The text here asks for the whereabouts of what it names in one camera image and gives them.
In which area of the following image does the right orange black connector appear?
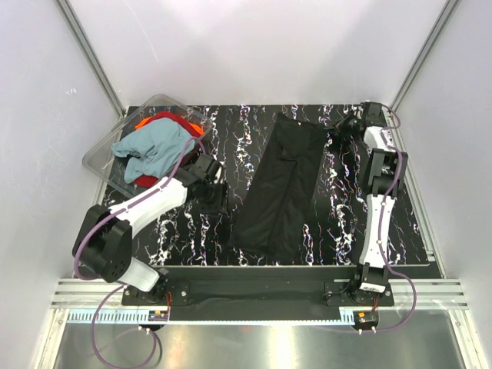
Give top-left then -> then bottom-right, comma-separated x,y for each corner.
354,311 -> 379,326

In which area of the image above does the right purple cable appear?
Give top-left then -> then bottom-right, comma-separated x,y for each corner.
374,102 -> 419,334

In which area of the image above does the white slotted cable duct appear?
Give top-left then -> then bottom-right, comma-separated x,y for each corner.
67,308 -> 355,326

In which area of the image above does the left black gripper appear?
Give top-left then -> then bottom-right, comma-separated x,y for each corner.
198,179 -> 230,217

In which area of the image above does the left orange black connector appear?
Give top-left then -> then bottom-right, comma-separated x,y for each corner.
148,310 -> 169,321

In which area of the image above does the black marbled table mat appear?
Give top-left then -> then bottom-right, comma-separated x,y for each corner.
76,103 -> 439,267

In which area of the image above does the left aluminium frame post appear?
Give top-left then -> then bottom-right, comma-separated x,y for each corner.
55,0 -> 126,118

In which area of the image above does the clear plastic bin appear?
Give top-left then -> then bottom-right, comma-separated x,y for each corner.
82,95 -> 212,198

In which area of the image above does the orange t shirt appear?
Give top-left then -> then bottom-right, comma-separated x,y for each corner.
135,118 -> 204,135

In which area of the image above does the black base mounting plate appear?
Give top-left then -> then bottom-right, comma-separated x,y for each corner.
122,266 -> 394,317

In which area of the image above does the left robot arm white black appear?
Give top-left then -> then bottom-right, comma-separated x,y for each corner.
72,154 -> 228,304

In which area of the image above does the right aluminium frame post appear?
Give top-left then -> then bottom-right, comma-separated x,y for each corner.
390,0 -> 462,111

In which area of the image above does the orange black connector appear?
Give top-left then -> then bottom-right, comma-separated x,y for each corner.
354,311 -> 379,326
148,310 -> 169,321

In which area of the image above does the aluminium frame post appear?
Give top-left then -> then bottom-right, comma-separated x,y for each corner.
55,0 -> 126,118
390,0 -> 462,111

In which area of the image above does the red t shirt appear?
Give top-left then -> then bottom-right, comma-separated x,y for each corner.
135,111 -> 204,188

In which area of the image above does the aluminium rail crossbar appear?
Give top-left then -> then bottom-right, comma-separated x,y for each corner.
51,278 -> 468,310

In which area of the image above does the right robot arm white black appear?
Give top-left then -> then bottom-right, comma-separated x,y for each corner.
334,101 -> 408,305

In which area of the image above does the light blue t shirt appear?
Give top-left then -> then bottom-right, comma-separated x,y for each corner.
111,118 -> 194,184

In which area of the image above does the black t shirt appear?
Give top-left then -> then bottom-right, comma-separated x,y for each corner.
228,113 -> 327,264

